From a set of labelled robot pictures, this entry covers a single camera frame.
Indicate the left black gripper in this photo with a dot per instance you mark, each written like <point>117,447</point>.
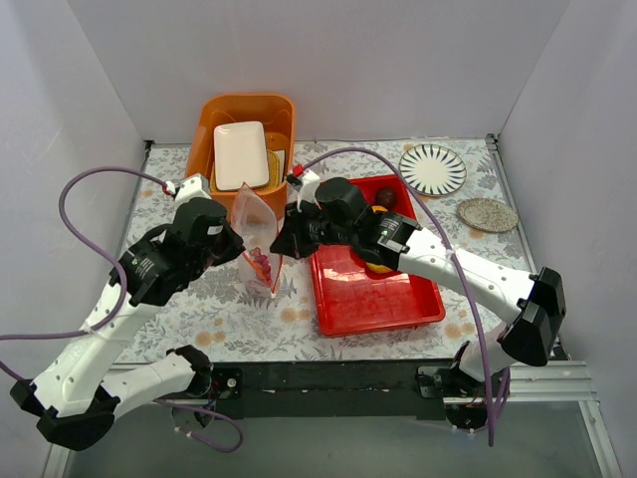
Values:
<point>219,241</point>

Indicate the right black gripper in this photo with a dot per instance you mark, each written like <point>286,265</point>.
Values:
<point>301,233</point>

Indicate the yellow mango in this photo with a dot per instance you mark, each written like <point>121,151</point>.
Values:
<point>378,269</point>

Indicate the clear zip top bag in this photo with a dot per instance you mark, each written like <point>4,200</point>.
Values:
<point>256,223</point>

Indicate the purple grape bunch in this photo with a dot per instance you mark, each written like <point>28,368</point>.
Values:
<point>261,263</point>

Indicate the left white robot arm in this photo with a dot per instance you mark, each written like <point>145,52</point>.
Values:
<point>75,400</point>

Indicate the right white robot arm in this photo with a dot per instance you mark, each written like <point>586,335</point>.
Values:
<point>530,307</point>

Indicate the dark purple passion fruit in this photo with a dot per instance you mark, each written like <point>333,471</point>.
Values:
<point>386,197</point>

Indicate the yellow woven basket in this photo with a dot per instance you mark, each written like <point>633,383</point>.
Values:
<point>274,171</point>

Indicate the red plastic tray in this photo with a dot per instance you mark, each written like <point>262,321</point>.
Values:
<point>352,300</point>

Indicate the floral table mat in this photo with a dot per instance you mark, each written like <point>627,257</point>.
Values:
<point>218,316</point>

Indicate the striped round plate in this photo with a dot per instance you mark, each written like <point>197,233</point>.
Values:
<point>432,169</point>

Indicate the white rectangular plate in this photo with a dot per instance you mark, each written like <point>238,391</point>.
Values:
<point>240,155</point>

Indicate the orange plastic bin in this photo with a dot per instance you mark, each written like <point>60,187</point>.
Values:
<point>278,116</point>

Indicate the speckled small round plate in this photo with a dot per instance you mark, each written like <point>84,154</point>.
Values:
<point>488,215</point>

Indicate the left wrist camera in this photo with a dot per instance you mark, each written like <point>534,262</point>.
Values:
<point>194,186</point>

